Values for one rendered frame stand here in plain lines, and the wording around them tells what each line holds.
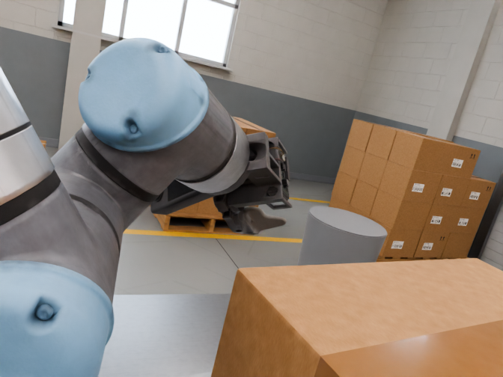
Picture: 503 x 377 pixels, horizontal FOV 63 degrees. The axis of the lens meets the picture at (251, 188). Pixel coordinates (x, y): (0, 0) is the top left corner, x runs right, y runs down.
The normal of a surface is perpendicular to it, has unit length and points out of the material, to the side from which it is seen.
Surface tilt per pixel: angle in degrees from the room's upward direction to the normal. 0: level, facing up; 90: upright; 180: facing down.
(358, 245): 94
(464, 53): 90
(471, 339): 0
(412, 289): 0
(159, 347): 0
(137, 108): 67
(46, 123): 90
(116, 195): 97
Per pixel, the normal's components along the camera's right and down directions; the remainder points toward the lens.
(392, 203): -0.87, -0.09
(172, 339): 0.23, -0.94
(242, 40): 0.39, 0.32
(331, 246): -0.45, 0.18
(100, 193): 0.69, -0.73
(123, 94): -0.29, -0.23
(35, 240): 0.84, -0.07
